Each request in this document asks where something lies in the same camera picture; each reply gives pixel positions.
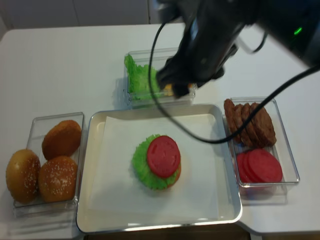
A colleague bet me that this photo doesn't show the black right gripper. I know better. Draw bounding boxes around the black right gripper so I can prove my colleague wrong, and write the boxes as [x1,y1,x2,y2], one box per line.
[156,42,240,99]

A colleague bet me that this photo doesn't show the yellow cheese slice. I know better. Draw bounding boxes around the yellow cheese slice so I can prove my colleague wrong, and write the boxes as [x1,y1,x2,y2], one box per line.
[162,83,196,97]

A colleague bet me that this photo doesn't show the red tomato slice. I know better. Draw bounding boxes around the red tomato slice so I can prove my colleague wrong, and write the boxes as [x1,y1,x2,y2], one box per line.
[236,153,251,183]
[146,135,181,178]
[247,149,283,183]
[243,152,256,183]

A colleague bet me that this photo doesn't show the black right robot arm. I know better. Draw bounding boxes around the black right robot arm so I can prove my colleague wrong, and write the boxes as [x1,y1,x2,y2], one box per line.
[156,0,320,98]

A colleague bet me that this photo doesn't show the green lettuce leaves in container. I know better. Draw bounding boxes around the green lettuce leaves in container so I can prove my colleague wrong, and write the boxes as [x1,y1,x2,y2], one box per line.
[124,54,152,100]

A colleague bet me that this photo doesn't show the clear lettuce cheese container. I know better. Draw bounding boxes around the clear lettuce cheese container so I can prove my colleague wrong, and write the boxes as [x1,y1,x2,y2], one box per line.
[123,48,196,109]

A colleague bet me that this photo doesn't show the green lettuce leaf on bun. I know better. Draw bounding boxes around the green lettuce leaf on bun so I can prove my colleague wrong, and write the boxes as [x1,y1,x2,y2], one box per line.
[131,134,167,190]

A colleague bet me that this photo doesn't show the brown meat patty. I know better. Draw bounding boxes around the brown meat patty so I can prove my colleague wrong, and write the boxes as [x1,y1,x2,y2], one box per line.
[241,103,261,148]
[223,98,238,134]
[251,107,277,147]
[233,104,252,147]

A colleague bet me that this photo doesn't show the bun bottom on tray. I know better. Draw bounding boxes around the bun bottom on tray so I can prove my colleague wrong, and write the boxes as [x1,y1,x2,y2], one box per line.
[166,163,182,189]

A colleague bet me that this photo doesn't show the white metal tray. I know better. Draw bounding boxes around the white metal tray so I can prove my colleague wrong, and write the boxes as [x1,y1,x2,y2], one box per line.
[76,108,243,234]

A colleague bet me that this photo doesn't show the clear patty tomato container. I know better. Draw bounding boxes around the clear patty tomato container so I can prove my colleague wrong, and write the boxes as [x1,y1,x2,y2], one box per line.
[229,99,300,205]

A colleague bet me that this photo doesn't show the plain brown bun bottom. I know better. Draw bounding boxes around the plain brown bun bottom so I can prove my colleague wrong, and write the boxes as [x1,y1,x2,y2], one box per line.
[41,120,82,160]

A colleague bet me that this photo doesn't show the white parchment paper sheet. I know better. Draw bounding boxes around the white parchment paper sheet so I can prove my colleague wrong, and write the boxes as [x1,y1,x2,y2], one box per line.
[89,117,224,220]

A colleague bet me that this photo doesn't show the clear plastic bun container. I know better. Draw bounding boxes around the clear plastic bun container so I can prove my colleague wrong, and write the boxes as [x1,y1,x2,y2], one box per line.
[13,112,88,217]

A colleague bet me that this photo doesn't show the sesame bun top front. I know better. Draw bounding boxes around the sesame bun top front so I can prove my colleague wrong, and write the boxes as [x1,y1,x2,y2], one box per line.
[38,156,78,203]

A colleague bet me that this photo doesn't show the sesame bun top leaning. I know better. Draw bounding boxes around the sesame bun top leaning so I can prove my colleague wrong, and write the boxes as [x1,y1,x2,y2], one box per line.
[5,149,41,204]

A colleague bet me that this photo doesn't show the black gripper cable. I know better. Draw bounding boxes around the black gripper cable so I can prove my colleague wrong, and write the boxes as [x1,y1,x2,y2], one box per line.
[148,9,320,144]

